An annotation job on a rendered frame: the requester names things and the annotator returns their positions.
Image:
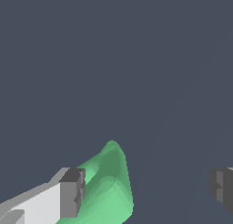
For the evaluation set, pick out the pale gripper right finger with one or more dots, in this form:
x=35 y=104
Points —
x=224 y=185

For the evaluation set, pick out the green curved object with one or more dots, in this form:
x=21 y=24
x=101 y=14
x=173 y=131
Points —
x=110 y=185

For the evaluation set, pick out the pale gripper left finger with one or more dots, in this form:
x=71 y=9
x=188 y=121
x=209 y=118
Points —
x=42 y=200

